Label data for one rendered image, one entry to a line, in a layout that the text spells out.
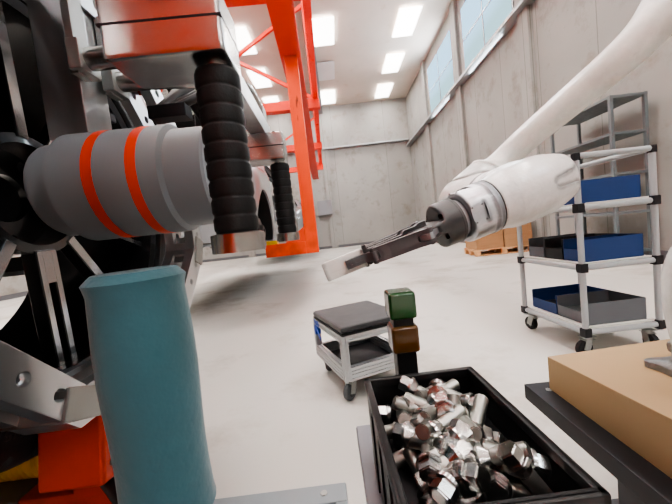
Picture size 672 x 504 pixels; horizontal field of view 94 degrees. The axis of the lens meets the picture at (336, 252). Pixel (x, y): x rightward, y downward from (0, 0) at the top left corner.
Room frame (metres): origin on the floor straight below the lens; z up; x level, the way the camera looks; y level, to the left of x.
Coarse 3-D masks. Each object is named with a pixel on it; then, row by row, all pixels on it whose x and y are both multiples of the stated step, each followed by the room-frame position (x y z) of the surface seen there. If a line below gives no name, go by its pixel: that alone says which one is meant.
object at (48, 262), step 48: (0, 0) 0.41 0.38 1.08; (0, 48) 0.42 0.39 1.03; (0, 96) 0.42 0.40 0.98; (0, 144) 0.42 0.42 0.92; (48, 144) 0.46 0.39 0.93; (0, 240) 0.38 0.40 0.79; (48, 240) 0.46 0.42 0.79; (144, 240) 0.65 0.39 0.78; (48, 288) 0.42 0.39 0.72; (0, 336) 0.53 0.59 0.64; (48, 336) 0.42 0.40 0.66
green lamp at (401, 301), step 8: (400, 288) 0.47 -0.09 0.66; (408, 288) 0.47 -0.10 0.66; (384, 296) 0.47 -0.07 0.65; (392, 296) 0.44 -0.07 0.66; (400, 296) 0.44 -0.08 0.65; (408, 296) 0.44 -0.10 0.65; (392, 304) 0.44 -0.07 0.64; (400, 304) 0.44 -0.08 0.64; (408, 304) 0.44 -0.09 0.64; (392, 312) 0.44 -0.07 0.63; (400, 312) 0.44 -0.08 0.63; (408, 312) 0.44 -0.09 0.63; (416, 312) 0.44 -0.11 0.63
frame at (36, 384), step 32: (160, 96) 0.60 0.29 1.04; (192, 256) 0.65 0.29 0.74; (192, 288) 0.62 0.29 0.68; (0, 352) 0.26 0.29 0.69; (0, 384) 0.25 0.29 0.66; (32, 384) 0.28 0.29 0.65; (64, 384) 0.31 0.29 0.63; (0, 416) 0.28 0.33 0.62; (32, 416) 0.28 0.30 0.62; (64, 416) 0.30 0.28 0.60
